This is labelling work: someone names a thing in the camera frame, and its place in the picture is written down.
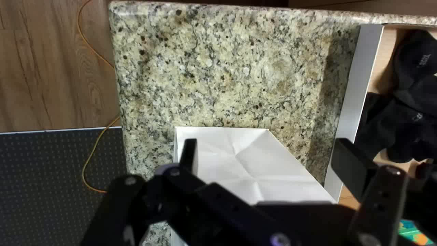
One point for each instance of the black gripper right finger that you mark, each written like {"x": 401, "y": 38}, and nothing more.
{"x": 383, "y": 205}

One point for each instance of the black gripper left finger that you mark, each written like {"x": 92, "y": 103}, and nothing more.
{"x": 137, "y": 213}

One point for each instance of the white paper bag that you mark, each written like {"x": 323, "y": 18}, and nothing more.
{"x": 246, "y": 164}

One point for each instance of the dark dotted floor mat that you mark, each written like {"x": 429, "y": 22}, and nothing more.
{"x": 46, "y": 191}

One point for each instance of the white shallow tray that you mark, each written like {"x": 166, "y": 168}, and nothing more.
{"x": 360, "y": 82}

